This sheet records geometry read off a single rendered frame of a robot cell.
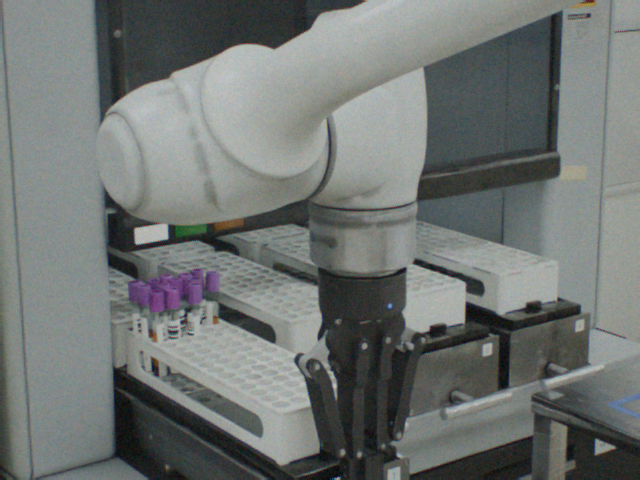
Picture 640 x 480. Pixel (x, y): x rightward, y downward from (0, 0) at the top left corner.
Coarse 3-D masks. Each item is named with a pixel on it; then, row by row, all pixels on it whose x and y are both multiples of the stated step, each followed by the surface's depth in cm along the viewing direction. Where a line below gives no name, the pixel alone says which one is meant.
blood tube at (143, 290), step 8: (144, 288) 135; (144, 296) 136; (144, 304) 136; (144, 312) 136; (144, 320) 136; (144, 328) 137; (144, 336) 137; (144, 352) 138; (144, 360) 138; (152, 360) 138; (152, 368) 138
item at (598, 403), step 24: (576, 384) 136; (600, 384) 136; (624, 384) 136; (552, 408) 131; (576, 408) 129; (600, 408) 129; (624, 408) 129; (552, 432) 132; (600, 432) 126; (624, 432) 124; (552, 456) 133
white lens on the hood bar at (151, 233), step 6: (138, 228) 131; (144, 228) 132; (150, 228) 132; (156, 228) 132; (162, 228) 133; (138, 234) 131; (144, 234) 132; (150, 234) 132; (156, 234) 132; (162, 234) 133; (138, 240) 131; (144, 240) 132; (150, 240) 132; (156, 240) 133
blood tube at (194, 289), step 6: (192, 282) 137; (198, 282) 137; (192, 288) 136; (198, 288) 136; (192, 294) 136; (198, 294) 136; (186, 300) 137; (192, 300) 136; (198, 300) 136; (192, 306) 137; (198, 306) 137; (192, 312) 137; (198, 312) 137; (192, 318) 137; (198, 318) 137; (192, 324) 137; (198, 324) 137; (192, 330) 137; (198, 330) 138; (186, 378) 139
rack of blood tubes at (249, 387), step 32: (128, 352) 139; (160, 352) 133; (192, 352) 132; (224, 352) 133; (256, 352) 133; (288, 352) 132; (160, 384) 134; (192, 384) 134; (224, 384) 124; (256, 384) 123; (288, 384) 124; (224, 416) 131; (256, 416) 131; (288, 416) 117; (288, 448) 118
